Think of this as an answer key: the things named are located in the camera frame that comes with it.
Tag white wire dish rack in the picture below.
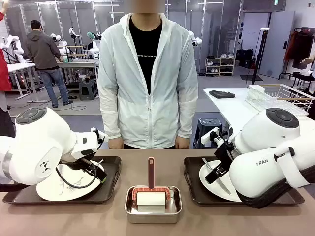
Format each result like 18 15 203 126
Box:
245 84 315 117

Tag white height-adjustable desk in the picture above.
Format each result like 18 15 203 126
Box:
6 62 37 101

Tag white shoe rack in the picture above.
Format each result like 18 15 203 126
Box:
205 56 236 77

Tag grey door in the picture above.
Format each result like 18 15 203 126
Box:
259 11 296 79

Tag red handled lint roller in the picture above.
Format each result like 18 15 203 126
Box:
130 156 172 213

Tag silver table knife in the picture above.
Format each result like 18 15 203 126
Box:
202 157 232 196

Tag person's right forearm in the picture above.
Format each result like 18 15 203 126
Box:
97 93 124 141

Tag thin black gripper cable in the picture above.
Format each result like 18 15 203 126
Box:
56 162 98 190

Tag rectangular steel container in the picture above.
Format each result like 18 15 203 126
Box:
125 185 183 224

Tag grey plastic stool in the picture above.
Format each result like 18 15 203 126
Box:
78 80 98 101

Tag person's left forearm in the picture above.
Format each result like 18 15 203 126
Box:
177 93 199 139

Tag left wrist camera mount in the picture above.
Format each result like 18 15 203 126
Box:
90 127 109 149

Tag dark blue plastic stool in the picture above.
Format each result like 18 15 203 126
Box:
193 117 223 149

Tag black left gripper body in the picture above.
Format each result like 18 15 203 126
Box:
60 151 98 173

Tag clear cutlery holder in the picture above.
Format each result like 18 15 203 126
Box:
248 85 266 101

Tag man in grey hoodie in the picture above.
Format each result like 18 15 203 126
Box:
25 20 74 109

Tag folded black cloth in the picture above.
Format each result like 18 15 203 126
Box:
209 90 236 100

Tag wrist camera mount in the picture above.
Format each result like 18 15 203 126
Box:
200 127 224 148
90 127 109 149

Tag black corrugated cable sleeve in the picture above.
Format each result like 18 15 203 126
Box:
236 167 315 209

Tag black pole light stand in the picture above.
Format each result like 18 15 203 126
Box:
251 28 271 85

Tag person in white jacket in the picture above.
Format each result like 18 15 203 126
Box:
97 0 199 150

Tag black clothes rack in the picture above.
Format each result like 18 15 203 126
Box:
279 27 315 81

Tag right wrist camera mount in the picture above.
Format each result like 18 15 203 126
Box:
200 127 224 148

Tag white side table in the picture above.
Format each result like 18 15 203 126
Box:
203 87 315 139

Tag person's left hand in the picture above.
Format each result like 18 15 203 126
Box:
175 137 190 150

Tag person's right hand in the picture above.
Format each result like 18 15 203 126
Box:
108 137 125 150

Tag black bags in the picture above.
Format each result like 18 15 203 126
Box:
236 48 254 68

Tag dark brown serving tray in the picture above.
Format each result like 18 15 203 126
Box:
184 156 305 207
2 156 123 206

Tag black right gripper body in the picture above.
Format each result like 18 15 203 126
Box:
213 142 238 171

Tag round white plate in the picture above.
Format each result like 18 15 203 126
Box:
36 160 105 201
199 159 244 203

